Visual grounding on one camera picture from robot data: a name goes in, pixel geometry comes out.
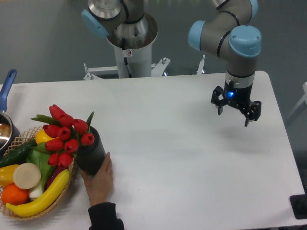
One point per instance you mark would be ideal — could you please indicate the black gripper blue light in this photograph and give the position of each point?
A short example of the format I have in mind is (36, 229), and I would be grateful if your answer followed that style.
(236, 93)

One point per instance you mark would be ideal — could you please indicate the black ribbed vase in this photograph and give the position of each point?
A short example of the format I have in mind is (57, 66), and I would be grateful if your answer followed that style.
(90, 158)

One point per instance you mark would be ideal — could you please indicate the black sleeved forearm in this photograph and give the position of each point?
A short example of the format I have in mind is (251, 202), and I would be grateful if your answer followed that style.
(103, 216)

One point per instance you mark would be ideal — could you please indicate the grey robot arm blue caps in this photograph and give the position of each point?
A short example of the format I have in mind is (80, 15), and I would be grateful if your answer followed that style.
(228, 36)

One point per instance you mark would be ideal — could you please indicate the bare human hand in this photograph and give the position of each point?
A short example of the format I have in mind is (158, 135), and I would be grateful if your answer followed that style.
(100, 186)

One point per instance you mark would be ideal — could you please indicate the black device at table edge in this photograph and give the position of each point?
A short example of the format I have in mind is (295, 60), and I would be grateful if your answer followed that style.
(299, 206)

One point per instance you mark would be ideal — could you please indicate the red tulip bouquet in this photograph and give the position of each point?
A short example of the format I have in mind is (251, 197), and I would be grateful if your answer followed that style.
(68, 136)

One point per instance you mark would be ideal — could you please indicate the purple eggplant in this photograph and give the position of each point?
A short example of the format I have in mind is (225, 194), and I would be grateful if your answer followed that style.
(53, 176)

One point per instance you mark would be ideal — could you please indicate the yellow lemon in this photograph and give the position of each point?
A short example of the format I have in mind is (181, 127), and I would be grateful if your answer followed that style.
(41, 137)

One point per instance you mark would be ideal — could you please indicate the yellow banana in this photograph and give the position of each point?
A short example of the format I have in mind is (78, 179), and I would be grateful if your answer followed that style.
(45, 200)

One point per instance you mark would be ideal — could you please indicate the green bok choy cabbage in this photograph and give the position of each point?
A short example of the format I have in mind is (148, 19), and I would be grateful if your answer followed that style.
(39, 157)

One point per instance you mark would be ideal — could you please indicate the woven wicker basket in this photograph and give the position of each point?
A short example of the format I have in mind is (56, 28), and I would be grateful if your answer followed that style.
(21, 139)

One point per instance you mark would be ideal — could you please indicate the beige round radish slice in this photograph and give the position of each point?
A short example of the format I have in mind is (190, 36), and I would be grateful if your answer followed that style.
(27, 176)

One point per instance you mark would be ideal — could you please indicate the green cucumber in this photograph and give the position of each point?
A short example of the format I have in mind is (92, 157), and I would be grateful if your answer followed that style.
(18, 155)

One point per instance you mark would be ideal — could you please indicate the yellow bell pepper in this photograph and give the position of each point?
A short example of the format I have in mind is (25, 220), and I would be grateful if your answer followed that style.
(6, 175)

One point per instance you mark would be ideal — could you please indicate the orange fruit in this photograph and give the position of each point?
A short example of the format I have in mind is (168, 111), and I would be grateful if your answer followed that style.
(14, 195)

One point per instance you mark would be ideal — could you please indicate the white frame at right edge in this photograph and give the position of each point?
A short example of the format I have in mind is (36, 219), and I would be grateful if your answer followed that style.
(298, 108)

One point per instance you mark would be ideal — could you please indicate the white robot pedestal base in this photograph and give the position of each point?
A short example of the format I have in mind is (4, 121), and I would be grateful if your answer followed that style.
(132, 45)

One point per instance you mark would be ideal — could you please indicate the blue handled saucepan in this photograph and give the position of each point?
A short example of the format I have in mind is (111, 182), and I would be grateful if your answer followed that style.
(8, 131)

